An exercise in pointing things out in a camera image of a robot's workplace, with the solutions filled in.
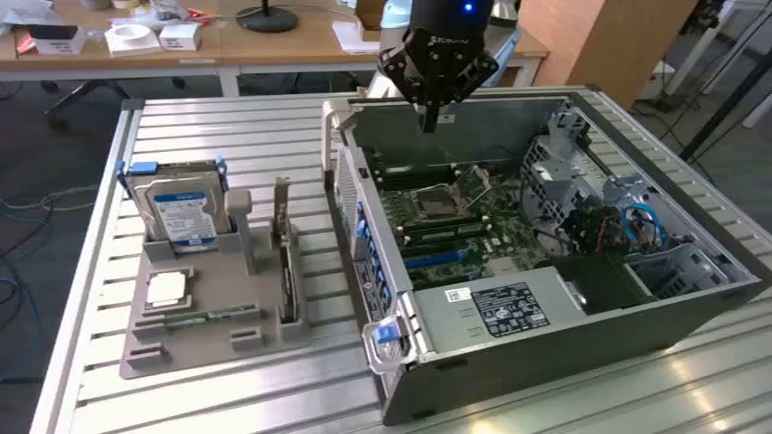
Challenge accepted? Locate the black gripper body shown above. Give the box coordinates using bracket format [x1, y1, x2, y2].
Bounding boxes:
[405, 0, 494, 106]

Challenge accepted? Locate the green graphics card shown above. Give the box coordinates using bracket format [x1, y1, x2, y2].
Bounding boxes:
[273, 175, 302, 326]

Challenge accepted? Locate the white paper box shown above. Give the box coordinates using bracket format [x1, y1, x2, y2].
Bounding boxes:
[334, 21, 386, 55]

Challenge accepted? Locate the brown cardboard box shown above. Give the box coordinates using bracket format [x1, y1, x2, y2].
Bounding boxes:
[354, 0, 394, 32]

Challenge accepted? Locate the wooden desk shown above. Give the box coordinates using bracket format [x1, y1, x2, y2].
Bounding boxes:
[0, 0, 551, 99]

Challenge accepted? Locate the wooden cabinet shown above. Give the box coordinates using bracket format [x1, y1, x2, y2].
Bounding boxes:
[515, 0, 719, 109]

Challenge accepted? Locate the black lamp base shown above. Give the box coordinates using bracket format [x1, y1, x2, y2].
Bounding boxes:
[235, 0, 301, 33]

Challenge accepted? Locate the metal socket cover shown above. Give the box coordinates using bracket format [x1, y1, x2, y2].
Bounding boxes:
[455, 165, 502, 213]

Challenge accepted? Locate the perforated metal drive cage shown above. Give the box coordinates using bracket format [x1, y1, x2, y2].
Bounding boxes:
[519, 110, 611, 227]

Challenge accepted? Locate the green motherboard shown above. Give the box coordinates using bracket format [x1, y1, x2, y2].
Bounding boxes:
[367, 148, 566, 290]

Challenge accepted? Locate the white labelled carton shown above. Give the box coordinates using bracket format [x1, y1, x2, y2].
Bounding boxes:
[158, 23, 205, 52]

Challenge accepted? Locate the green RAM stick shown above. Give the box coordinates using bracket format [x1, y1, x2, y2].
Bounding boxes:
[407, 216, 490, 241]
[162, 305, 259, 326]

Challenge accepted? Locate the black slanted stand pole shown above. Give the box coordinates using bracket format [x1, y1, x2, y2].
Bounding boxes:
[679, 17, 772, 159]

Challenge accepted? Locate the black expansion slot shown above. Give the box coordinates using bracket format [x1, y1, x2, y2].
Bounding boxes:
[399, 238, 474, 257]

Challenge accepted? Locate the blue expansion slot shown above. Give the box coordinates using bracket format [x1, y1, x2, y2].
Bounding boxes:
[403, 250, 470, 270]

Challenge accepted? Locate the white box with round dish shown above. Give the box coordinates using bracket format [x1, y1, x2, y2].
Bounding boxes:
[105, 24, 165, 59]

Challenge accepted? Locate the hard disk in blue caddy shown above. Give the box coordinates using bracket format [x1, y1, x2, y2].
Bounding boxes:
[114, 156, 235, 254]

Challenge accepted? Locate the grey power supply unit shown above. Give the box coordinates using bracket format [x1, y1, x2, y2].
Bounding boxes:
[413, 266, 587, 354]

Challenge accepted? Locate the white box with black lid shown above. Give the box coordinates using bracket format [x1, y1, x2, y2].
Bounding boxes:
[31, 24, 90, 55]

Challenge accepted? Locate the metal disk bay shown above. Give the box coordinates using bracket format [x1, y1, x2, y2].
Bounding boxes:
[625, 243, 735, 302]

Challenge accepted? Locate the grey plastic parts rack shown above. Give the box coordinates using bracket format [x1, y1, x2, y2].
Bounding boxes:
[121, 178, 315, 381]

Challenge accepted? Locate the silver CPU chip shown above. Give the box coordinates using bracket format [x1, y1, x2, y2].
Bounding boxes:
[146, 270, 189, 308]

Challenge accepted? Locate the open grey PC case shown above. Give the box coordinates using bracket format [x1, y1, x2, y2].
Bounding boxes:
[322, 85, 772, 429]

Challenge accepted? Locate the black wire bundle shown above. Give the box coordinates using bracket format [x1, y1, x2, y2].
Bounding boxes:
[534, 205, 627, 259]

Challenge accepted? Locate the blue wire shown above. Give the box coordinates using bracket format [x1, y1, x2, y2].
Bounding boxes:
[621, 203, 670, 249]

